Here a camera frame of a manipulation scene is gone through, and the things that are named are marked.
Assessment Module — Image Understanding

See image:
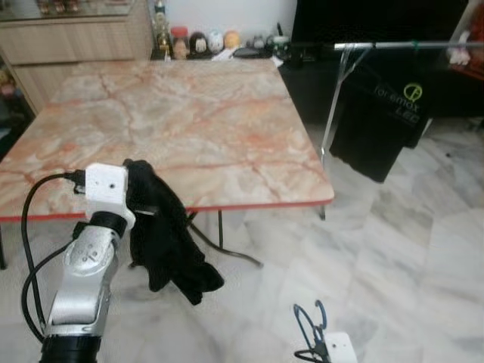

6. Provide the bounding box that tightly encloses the blue plastic hanger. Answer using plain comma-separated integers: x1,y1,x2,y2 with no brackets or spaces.
293,300,328,357

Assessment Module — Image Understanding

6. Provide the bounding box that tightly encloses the black fonemax T-shirt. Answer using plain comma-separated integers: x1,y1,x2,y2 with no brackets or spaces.
330,53,436,185
123,159,226,306

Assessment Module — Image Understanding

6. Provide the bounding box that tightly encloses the white pink tissue box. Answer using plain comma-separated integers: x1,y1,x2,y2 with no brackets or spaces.
450,45,472,68

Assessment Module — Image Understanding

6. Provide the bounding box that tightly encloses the silver metal clothes rack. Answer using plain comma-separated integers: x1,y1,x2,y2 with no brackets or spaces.
318,40,484,221

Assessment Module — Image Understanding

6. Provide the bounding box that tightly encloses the black flat screen television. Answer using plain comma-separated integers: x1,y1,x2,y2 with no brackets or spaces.
291,0,470,47

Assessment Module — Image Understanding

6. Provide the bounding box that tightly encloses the flat black pouch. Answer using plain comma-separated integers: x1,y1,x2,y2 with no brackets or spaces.
231,47,262,61

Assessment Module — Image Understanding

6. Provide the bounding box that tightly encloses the orange round toy figure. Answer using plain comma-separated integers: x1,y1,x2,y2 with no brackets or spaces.
223,30,242,51

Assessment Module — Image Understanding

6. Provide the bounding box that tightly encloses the white round toy figure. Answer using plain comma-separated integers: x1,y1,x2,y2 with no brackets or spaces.
206,30,226,54

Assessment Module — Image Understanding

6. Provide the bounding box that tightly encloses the dark round toy figure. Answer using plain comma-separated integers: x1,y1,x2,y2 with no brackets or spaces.
189,32,207,58

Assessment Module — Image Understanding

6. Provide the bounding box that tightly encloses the light wooden cabinet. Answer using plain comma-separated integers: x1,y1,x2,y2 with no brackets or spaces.
0,0,157,115

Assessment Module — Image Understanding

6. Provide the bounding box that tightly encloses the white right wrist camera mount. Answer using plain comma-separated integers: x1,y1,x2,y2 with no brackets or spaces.
324,331,358,363

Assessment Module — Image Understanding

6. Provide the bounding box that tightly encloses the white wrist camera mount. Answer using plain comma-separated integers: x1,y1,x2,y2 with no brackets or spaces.
83,163,138,231
324,331,358,363

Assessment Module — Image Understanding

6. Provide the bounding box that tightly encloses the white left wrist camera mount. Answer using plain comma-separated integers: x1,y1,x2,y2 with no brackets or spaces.
83,163,138,231

